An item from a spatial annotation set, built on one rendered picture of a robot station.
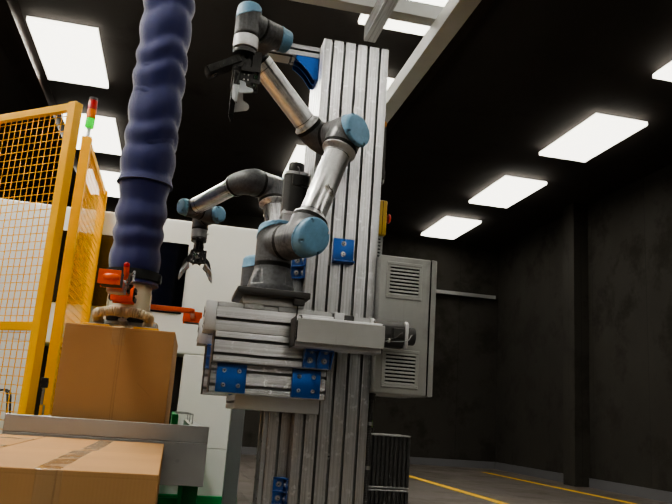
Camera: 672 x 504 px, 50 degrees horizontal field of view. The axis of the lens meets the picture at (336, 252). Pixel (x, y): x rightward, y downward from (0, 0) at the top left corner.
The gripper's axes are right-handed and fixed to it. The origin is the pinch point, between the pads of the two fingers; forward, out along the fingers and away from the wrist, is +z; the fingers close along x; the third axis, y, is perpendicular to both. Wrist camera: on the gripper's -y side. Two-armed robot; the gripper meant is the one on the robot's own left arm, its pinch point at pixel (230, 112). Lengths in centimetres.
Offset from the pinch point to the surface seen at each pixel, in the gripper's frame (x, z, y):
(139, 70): 104, -57, -37
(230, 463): 131, 107, 22
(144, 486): -51, 100, -10
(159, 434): 75, 95, -10
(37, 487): -51, 101, -30
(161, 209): 106, 3, -20
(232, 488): 131, 118, 24
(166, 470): 75, 107, -6
